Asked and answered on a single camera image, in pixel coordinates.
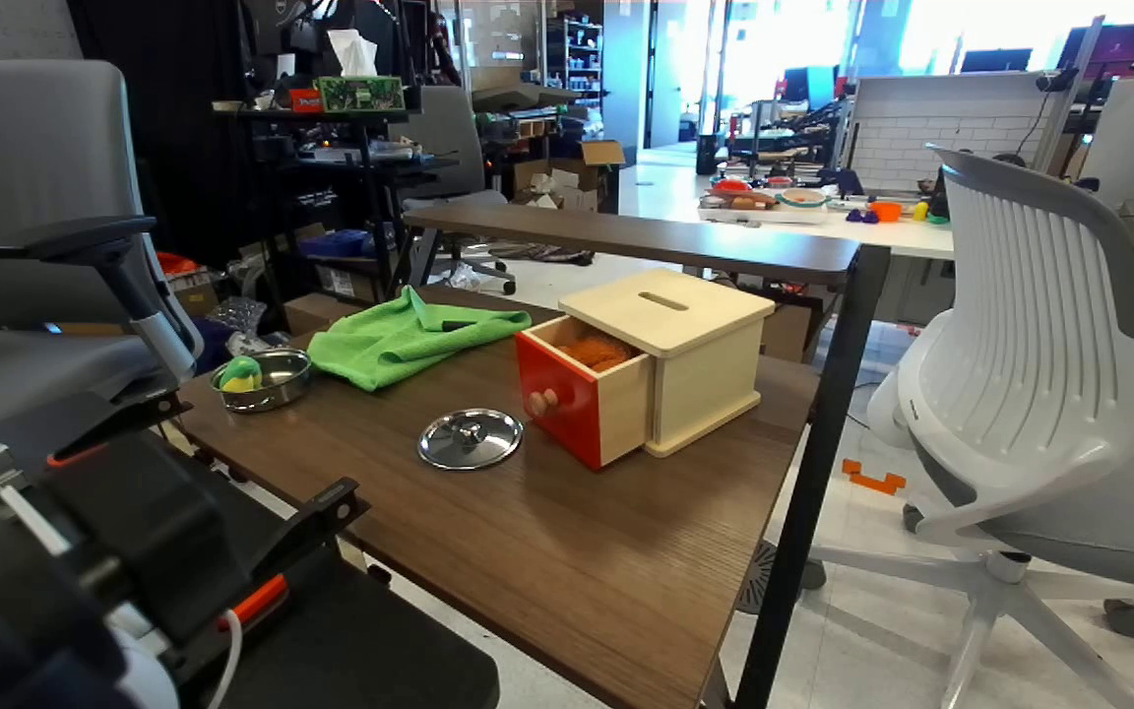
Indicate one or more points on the grey office chair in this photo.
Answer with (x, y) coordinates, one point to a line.
(85, 305)

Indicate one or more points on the white office chair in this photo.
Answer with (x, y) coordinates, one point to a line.
(1022, 413)

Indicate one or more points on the orange plastic piece on floor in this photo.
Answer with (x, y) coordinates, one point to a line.
(864, 478)

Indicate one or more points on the red wooden drawer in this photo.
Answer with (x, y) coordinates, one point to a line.
(584, 389)

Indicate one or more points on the silver pot lid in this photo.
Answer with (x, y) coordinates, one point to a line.
(472, 438)

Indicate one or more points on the small metal bowl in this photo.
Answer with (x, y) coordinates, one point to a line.
(287, 379)

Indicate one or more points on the wooden box with slot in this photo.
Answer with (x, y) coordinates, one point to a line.
(703, 339)

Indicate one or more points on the white background table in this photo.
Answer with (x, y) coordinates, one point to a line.
(678, 195)

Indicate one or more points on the black clamp equipment foreground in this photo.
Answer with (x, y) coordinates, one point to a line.
(133, 579)

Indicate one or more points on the dark wooden table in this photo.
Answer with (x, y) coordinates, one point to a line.
(624, 579)

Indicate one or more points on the yellow green object in bowl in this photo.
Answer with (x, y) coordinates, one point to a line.
(241, 377)

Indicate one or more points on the white pegboard panel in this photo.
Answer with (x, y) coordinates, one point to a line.
(901, 129)

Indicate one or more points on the black shelf cart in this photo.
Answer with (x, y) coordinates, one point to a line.
(328, 175)

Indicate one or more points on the green cloth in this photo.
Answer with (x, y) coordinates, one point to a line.
(405, 337)

